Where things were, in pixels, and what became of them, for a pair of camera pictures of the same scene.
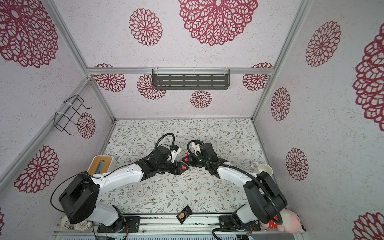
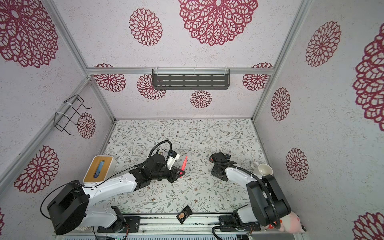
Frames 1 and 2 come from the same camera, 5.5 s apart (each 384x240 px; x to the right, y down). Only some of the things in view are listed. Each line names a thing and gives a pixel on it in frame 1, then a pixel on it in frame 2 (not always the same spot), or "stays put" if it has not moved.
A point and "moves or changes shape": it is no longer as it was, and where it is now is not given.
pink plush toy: [291, 223] stays put
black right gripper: [192, 158] to [213, 171]
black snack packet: [184, 214] stays put
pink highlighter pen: [186, 159] moves or changes shape
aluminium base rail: [159, 225] stays put
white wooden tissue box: [102, 164] stays put
